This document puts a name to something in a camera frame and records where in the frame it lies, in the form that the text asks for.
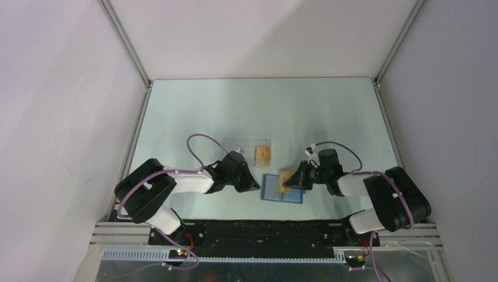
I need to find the left aluminium frame post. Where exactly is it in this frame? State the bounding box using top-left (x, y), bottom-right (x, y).
top-left (98, 0), bottom-right (152, 88)

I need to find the clear acrylic card box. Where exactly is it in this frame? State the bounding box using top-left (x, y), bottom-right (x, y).
top-left (222, 139), bottom-right (271, 167)

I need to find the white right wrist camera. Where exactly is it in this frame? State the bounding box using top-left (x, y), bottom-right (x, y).
top-left (305, 143), bottom-right (318, 159)

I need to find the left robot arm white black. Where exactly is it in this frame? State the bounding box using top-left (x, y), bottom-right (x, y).
top-left (114, 151), bottom-right (261, 245)

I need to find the gold card in box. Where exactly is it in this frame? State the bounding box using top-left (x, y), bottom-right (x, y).
top-left (254, 146), bottom-right (271, 167)

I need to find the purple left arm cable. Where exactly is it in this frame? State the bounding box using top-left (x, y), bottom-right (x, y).
top-left (116, 133), bottom-right (230, 278)

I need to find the gold VIP card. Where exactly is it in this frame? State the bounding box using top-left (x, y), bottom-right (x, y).
top-left (277, 170), bottom-right (294, 194)

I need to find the controller board with leds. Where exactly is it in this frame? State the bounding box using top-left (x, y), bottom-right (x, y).
top-left (168, 249), bottom-right (190, 259)
top-left (345, 255), bottom-right (368, 271)

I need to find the blue leather card holder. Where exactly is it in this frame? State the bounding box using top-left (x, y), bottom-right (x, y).
top-left (260, 174), bottom-right (304, 204)

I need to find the aluminium frame post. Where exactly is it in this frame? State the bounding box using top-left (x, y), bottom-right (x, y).
top-left (98, 0), bottom-right (152, 88)
top-left (374, 0), bottom-right (427, 85)

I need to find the right aluminium frame post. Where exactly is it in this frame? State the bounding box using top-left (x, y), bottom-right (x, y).
top-left (374, 0), bottom-right (427, 85)

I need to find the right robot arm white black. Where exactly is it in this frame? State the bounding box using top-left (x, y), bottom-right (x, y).
top-left (283, 147), bottom-right (432, 246)

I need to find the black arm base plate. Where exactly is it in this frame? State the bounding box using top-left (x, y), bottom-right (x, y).
top-left (169, 219), bottom-right (372, 247)

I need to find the right controller board with leds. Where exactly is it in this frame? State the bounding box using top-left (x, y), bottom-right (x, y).
top-left (345, 255), bottom-right (368, 271)

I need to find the left controller board with leds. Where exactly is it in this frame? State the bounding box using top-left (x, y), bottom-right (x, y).
top-left (168, 249), bottom-right (190, 259)

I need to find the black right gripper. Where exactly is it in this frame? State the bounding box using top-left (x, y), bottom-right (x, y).
top-left (282, 160), bottom-right (328, 190)

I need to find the grey slotted cable duct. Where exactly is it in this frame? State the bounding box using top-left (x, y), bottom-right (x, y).
top-left (102, 247), bottom-right (346, 264)

